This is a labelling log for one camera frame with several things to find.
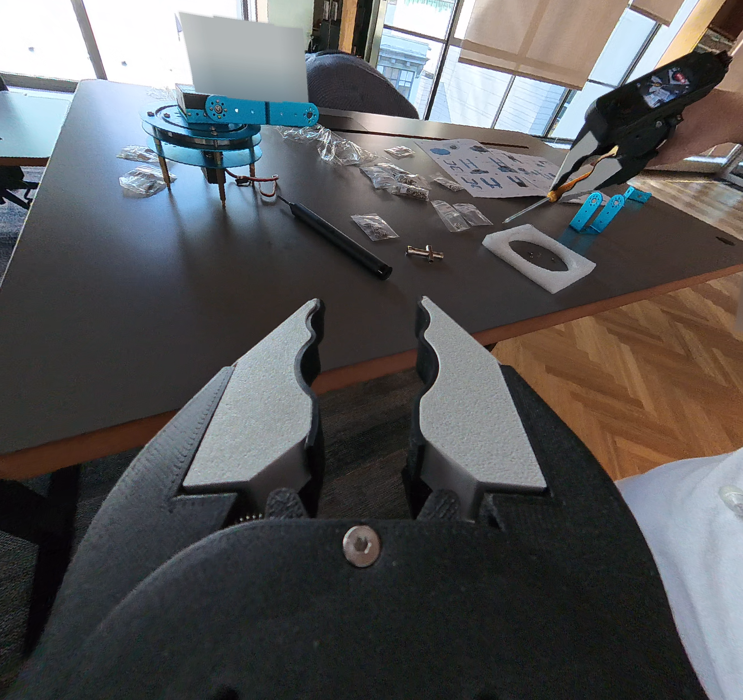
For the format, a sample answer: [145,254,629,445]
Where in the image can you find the grey wooden-edged desk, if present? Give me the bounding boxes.
[0,87,73,168]

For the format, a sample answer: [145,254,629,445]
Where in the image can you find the long blue U bracket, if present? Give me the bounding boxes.
[569,190,627,235]

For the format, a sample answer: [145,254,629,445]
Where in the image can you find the dark grey upholstered chair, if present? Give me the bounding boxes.
[306,51,420,120]

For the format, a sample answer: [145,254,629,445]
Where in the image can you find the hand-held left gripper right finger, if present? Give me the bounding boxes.
[402,296,548,519]

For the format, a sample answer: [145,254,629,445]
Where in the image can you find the black office chair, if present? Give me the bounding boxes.
[0,465,82,660]

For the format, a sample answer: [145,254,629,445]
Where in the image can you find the printed instruction booklet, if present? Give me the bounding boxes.
[415,139,575,198]

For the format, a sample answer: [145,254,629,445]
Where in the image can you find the scattered small clear screw bags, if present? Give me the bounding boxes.
[116,144,494,243]

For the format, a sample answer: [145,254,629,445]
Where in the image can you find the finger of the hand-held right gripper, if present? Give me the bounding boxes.
[548,129,604,194]
[564,154,633,197]

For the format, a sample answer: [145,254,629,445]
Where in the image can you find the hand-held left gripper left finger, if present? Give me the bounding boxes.
[182,298,327,518]

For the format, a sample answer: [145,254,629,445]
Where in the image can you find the crumpled clear plastic wrap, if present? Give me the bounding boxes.
[279,125,378,166]

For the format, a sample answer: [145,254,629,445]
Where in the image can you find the orange-handled screwdriver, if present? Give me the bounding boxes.
[502,151,616,225]

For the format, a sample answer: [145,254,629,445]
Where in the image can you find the black pen-shaped screwdriver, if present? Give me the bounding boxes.
[276,195,392,280]

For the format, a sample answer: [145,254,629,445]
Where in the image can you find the beige roller blinds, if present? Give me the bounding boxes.
[459,0,712,91]

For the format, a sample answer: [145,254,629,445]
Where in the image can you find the person's right forearm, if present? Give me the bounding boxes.
[641,89,743,169]

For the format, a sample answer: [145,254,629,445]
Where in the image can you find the white foam frame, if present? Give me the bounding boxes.
[482,224,597,294]

